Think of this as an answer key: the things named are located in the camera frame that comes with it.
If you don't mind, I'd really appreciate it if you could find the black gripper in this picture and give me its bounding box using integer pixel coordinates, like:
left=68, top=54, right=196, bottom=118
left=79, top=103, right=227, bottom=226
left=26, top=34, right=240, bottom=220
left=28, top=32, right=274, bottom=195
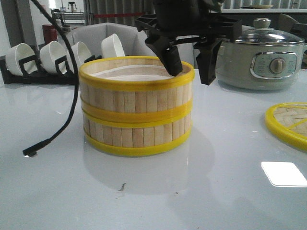
left=135, top=0, right=242, bottom=85

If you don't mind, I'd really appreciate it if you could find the bamboo steamer tray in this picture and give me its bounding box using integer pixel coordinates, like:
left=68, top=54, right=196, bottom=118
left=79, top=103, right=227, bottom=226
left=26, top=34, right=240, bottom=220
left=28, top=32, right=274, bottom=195
left=83, top=112, right=192, bottom=157
left=78, top=56, right=195, bottom=123

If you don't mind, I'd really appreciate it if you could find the woven bamboo steamer lid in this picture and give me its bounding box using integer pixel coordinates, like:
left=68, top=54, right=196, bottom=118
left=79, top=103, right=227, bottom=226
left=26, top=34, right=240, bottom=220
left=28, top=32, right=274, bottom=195
left=264, top=102, right=307, bottom=152

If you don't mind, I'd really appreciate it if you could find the right grey chair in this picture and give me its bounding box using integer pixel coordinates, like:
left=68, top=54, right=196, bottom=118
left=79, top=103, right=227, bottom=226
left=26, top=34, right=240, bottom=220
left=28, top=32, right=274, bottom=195
left=178, top=38, right=246, bottom=71

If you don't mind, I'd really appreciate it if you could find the grey chair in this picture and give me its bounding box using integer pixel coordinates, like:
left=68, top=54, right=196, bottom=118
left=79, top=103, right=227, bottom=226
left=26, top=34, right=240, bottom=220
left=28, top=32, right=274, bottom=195
left=66, top=23, right=155, bottom=56
left=178, top=38, right=246, bottom=71

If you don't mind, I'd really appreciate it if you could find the left grey chair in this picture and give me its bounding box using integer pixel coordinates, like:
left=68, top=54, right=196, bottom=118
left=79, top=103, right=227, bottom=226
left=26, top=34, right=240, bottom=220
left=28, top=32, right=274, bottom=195
left=66, top=23, right=155, bottom=56

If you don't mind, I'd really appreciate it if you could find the white bowl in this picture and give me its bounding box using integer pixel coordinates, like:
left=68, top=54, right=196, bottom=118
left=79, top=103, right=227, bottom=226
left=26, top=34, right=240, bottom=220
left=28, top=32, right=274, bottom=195
left=101, top=34, right=125, bottom=58
left=40, top=41, right=66, bottom=74
left=5, top=43, right=35, bottom=76
left=71, top=41, right=94, bottom=70

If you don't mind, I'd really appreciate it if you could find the grey electric cooking pot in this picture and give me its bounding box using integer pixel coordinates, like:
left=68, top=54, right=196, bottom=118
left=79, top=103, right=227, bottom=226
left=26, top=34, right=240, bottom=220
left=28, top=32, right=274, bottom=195
left=215, top=18, right=307, bottom=91

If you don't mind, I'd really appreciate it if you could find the yellow plate on counter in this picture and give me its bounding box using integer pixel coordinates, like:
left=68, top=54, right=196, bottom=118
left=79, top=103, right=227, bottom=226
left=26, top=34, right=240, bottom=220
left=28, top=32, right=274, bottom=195
left=251, top=5, right=273, bottom=10

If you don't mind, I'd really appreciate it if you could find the red barrier belt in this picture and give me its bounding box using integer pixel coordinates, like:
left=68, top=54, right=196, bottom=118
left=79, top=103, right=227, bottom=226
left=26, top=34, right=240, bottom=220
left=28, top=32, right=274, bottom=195
left=91, top=12, right=145, bottom=18

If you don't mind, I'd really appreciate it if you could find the red trash bin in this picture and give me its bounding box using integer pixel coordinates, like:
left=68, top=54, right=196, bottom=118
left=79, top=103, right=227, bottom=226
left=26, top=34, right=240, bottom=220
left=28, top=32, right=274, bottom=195
left=42, top=24, right=57, bottom=45

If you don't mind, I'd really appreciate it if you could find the black cable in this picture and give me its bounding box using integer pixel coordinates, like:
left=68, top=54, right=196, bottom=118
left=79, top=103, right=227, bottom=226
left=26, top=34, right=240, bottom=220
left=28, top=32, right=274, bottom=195
left=23, top=0, right=80, bottom=158

